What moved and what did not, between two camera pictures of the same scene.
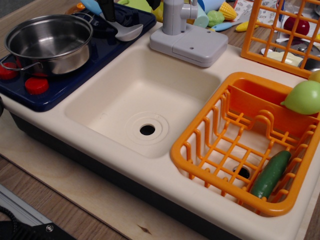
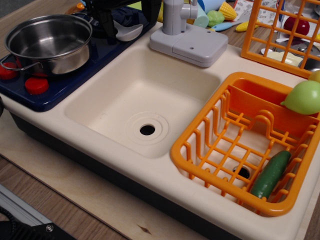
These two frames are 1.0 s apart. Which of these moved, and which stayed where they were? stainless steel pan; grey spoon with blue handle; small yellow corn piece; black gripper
Moved: black gripper
Stayed: small yellow corn piece; stainless steel pan; grey spoon with blue handle
